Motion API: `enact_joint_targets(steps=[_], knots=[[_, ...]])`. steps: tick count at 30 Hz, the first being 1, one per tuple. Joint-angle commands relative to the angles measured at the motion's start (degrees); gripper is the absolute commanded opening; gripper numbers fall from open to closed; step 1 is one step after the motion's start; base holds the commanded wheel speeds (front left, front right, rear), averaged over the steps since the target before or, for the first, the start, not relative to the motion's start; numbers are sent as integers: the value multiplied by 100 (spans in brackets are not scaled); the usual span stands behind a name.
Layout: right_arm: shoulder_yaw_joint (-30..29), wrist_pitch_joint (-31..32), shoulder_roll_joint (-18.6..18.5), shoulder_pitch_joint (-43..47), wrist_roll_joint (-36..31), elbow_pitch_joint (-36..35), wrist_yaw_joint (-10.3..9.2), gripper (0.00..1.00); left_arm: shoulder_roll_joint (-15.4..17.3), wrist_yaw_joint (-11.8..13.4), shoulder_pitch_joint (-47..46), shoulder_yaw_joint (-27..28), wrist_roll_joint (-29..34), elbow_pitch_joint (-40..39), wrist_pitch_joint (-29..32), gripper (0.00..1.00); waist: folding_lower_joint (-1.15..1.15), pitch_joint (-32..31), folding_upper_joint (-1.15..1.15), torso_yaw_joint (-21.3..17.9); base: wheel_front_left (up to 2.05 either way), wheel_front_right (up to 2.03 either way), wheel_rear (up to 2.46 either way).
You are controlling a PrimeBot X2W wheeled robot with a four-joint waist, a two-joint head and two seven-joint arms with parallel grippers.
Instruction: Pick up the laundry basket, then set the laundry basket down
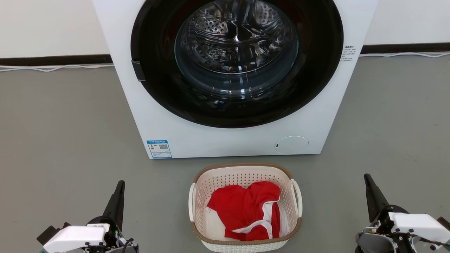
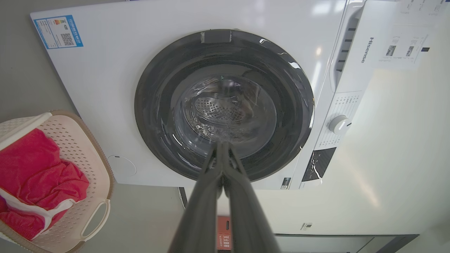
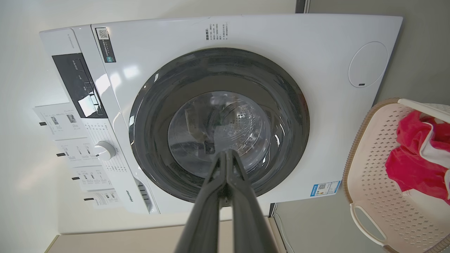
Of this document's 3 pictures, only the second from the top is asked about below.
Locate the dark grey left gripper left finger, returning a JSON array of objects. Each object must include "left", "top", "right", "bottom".
[{"left": 168, "top": 142, "right": 223, "bottom": 253}]

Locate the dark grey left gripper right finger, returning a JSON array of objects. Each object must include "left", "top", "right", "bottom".
[{"left": 222, "top": 142, "right": 281, "bottom": 253}]

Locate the cream perforated laundry basket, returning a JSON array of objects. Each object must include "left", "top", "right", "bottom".
[{"left": 0, "top": 110, "right": 115, "bottom": 253}]

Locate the orange box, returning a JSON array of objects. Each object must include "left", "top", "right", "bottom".
[{"left": 217, "top": 216, "right": 232, "bottom": 250}]

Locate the black washer display panel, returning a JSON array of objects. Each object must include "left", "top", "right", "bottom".
[{"left": 302, "top": 147, "right": 337, "bottom": 182}]

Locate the round white filter cover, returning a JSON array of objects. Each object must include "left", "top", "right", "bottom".
[{"left": 107, "top": 155, "right": 137, "bottom": 178}]

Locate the round black glass washer door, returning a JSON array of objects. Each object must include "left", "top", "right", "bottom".
[{"left": 134, "top": 29, "right": 314, "bottom": 182}]

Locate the white washer control knob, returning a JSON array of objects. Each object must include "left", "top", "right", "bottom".
[{"left": 329, "top": 115, "right": 352, "bottom": 135}]

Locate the white front-load washing machine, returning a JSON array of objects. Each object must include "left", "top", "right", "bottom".
[{"left": 30, "top": 0, "right": 368, "bottom": 190}]

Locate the red garment with white trim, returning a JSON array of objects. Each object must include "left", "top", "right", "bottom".
[{"left": 0, "top": 128, "right": 90, "bottom": 241}]

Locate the white detergent drawer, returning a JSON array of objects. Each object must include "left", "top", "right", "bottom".
[{"left": 329, "top": 4, "right": 364, "bottom": 93}]

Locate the printed paper sheet with photos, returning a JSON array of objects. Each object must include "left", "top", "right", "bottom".
[{"left": 379, "top": 33, "right": 430, "bottom": 70}]

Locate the blue energy label sticker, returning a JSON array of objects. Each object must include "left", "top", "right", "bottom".
[{"left": 33, "top": 15, "right": 84, "bottom": 50}]

